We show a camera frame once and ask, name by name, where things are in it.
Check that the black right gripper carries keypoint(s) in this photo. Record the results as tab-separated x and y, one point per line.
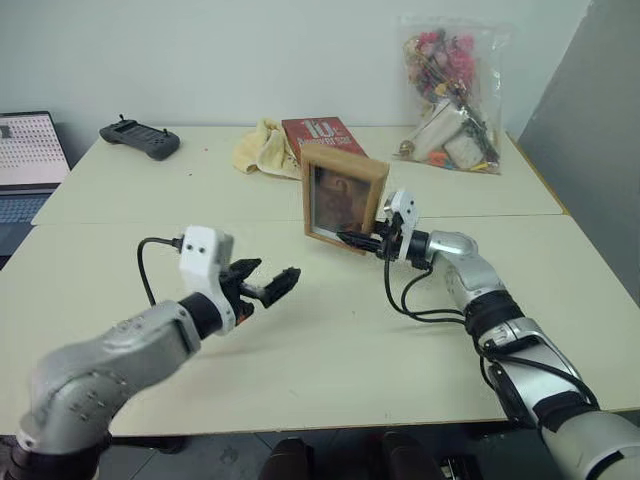
389	240

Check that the yellow cloth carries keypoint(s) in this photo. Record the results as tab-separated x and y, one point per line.
265	150

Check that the dark rounded shape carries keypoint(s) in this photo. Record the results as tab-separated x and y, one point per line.
405	457
290	460

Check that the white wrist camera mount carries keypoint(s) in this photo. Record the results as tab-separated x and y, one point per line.
406	207
202	252

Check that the open laptop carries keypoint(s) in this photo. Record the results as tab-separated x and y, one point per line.
30	150

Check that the wooden picture frame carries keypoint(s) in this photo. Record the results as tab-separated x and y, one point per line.
340	200

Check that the grey partition board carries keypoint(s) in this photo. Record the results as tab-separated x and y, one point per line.
590	150

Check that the black handheld remote controller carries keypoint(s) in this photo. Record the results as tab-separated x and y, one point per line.
140	137

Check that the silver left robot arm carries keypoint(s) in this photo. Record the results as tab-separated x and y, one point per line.
125	345

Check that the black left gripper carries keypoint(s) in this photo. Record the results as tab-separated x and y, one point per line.
239	295

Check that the clear bag of dried flowers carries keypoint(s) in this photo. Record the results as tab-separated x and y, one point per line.
450	100

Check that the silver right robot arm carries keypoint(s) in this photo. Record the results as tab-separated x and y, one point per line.
525	350

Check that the red book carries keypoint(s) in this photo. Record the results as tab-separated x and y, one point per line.
325	136

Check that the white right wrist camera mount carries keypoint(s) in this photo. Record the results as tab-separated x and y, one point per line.
406	207

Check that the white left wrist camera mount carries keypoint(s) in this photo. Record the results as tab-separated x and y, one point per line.
202	252

